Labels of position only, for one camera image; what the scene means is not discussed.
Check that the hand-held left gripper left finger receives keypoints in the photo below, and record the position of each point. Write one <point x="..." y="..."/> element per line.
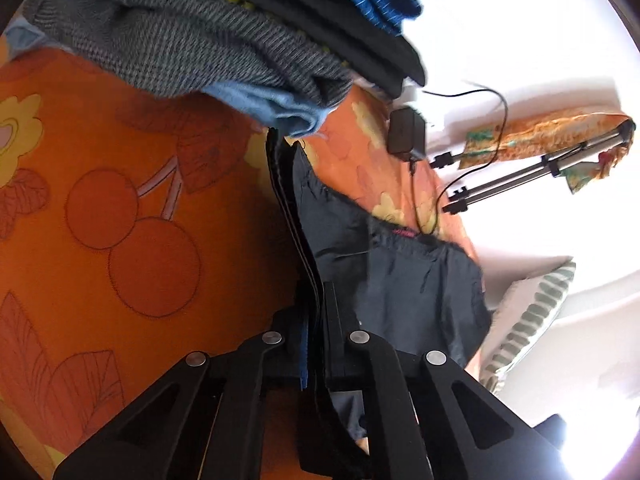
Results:
<point x="302" y="360"/>

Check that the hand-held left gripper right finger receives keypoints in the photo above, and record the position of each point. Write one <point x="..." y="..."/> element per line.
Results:
<point x="332" y="320"/>

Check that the black pants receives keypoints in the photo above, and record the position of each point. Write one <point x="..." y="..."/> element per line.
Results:
<point x="400" y="280"/>

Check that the green striped white pillow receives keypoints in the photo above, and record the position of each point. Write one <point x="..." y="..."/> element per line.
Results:
<point x="530" y="310"/>

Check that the black power adapter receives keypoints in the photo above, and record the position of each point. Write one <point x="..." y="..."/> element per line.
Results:
<point x="406" y="132"/>

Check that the silver tripod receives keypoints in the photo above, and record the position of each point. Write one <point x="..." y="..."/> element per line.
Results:
<point x="525" y="172"/>

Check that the orange floral bedsheet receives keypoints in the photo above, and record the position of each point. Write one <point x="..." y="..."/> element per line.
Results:
<point x="125" y="185"/>

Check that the stack of folded clothes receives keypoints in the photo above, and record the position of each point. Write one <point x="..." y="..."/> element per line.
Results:
<point x="360" y="45"/>

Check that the orange patterned scarf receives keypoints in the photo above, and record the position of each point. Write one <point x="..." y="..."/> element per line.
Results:
<point x="550" y="132"/>

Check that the grey knit garment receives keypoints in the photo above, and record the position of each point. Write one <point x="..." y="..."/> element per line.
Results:
<point x="200" y="40"/>

